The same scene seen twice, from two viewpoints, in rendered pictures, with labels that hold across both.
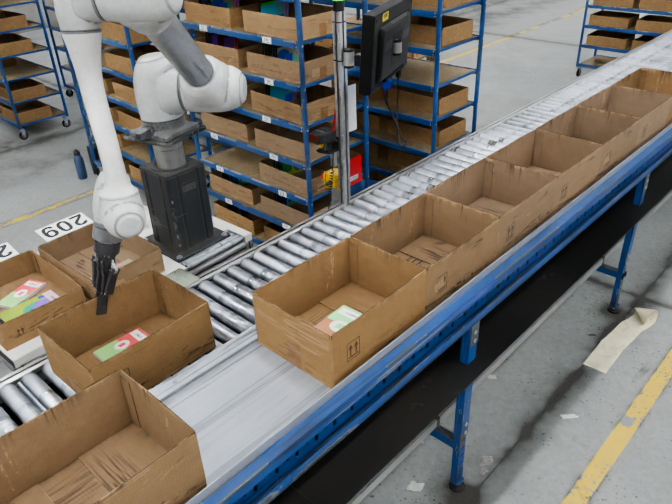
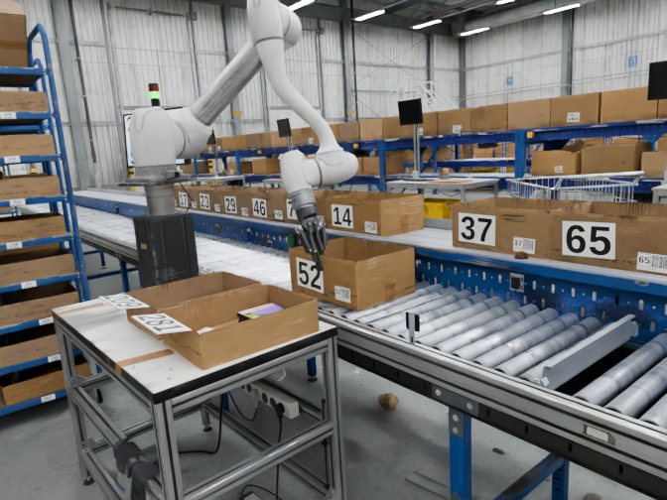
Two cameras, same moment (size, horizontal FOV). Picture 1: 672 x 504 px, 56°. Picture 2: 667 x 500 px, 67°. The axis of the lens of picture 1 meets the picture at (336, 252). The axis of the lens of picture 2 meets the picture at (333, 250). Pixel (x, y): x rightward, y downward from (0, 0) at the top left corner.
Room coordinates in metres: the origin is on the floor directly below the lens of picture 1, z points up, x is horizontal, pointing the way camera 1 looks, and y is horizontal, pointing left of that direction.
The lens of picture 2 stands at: (1.30, 2.46, 1.29)
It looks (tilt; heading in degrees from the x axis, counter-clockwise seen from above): 12 degrees down; 278
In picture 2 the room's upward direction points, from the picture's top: 4 degrees counter-clockwise
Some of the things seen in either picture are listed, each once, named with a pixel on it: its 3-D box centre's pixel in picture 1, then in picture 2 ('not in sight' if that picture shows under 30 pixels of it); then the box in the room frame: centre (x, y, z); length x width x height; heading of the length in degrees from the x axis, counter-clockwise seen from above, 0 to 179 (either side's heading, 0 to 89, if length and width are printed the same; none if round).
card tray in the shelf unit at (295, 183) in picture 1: (303, 170); (32, 303); (3.22, 0.16, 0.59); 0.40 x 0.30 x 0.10; 44
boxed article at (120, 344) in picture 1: (123, 346); not in sight; (1.54, 0.67, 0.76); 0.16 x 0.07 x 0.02; 136
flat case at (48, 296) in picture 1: (33, 311); (271, 315); (1.71, 1.01, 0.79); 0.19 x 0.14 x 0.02; 136
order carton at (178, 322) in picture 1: (130, 337); (350, 269); (1.49, 0.62, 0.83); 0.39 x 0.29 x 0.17; 137
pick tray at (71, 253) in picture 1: (101, 258); (195, 301); (2.01, 0.87, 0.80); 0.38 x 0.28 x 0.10; 48
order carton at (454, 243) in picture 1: (425, 250); (326, 208); (1.70, -0.28, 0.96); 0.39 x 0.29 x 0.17; 136
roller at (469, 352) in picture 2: not in sight; (508, 335); (1.00, 1.03, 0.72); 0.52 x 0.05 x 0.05; 46
